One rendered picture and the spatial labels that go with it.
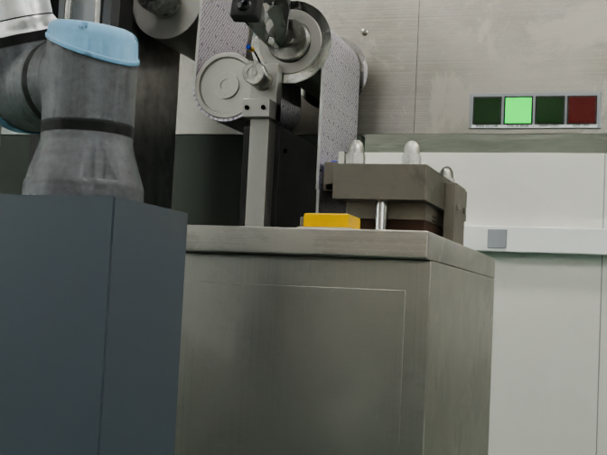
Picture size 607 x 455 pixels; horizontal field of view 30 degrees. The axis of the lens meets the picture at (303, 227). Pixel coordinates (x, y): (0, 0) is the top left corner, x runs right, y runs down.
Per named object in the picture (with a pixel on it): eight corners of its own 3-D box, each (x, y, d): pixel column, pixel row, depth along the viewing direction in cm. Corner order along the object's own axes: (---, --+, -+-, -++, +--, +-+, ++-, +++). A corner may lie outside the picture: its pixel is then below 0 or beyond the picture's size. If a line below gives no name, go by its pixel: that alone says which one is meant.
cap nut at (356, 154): (341, 164, 192) (343, 137, 193) (348, 167, 196) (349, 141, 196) (362, 164, 191) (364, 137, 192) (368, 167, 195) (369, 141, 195)
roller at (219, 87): (192, 117, 204) (196, 52, 205) (242, 140, 228) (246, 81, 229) (255, 117, 201) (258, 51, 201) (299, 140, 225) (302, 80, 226)
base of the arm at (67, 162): (106, 197, 133) (111, 114, 134) (-4, 196, 138) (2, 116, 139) (163, 210, 148) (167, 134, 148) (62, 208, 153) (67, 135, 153)
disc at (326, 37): (236, 58, 202) (278, -14, 201) (237, 59, 203) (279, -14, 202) (302, 97, 198) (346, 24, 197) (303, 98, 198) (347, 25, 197)
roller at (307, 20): (247, 54, 202) (280, -3, 200) (293, 84, 226) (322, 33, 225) (299, 85, 198) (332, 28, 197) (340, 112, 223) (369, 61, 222)
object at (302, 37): (313, 47, 196) (275, 67, 198) (317, 50, 198) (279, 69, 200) (297, 10, 198) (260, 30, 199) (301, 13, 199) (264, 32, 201)
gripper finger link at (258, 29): (278, 30, 201) (269, -14, 195) (269, 50, 197) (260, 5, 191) (261, 29, 202) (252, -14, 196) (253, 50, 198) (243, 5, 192)
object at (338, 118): (315, 189, 196) (321, 83, 198) (350, 203, 219) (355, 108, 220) (318, 189, 196) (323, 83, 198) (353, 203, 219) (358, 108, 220)
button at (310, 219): (303, 228, 168) (303, 212, 168) (316, 232, 175) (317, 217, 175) (348, 229, 166) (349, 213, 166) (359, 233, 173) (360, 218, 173)
